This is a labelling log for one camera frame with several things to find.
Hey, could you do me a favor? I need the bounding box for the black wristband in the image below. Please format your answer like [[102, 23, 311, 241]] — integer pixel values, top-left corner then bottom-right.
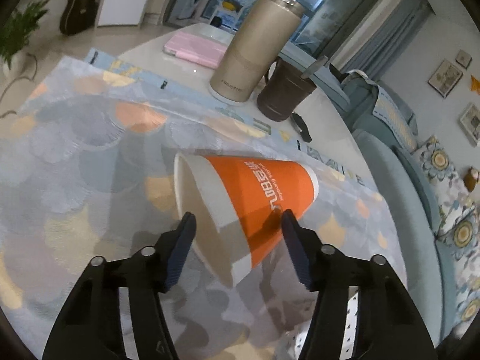
[[289, 112, 312, 143]]

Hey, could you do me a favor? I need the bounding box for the floral sofa cushion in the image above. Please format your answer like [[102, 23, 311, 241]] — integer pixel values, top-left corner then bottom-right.
[[412, 136, 479, 332]]

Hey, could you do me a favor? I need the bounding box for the green potted plant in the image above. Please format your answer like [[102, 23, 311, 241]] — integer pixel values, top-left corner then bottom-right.
[[1, 0, 50, 79]]

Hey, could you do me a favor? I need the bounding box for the beige thermos bottle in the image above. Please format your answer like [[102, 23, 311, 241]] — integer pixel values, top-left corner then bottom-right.
[[208, 0, 305, 105]]

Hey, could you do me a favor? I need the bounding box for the teal fabric sofa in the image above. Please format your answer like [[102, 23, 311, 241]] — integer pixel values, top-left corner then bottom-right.
[[280, 40, 480, 350]]

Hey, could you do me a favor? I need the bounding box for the brown mug with spoon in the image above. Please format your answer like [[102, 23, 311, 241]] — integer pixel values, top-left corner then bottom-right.
[[256, 55, 328, 122]]

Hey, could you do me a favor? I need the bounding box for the orange white paper cup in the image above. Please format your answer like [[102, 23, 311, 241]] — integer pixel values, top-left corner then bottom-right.
[[173, 153, 319, 288]]

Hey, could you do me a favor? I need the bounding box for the black acoustic guitar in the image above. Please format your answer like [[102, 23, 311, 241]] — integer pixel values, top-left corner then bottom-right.
[[59, 0, 98, 36]]

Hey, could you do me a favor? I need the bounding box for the pink notebook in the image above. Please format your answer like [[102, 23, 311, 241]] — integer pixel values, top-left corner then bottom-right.
[[163, 31, 227, 69]]

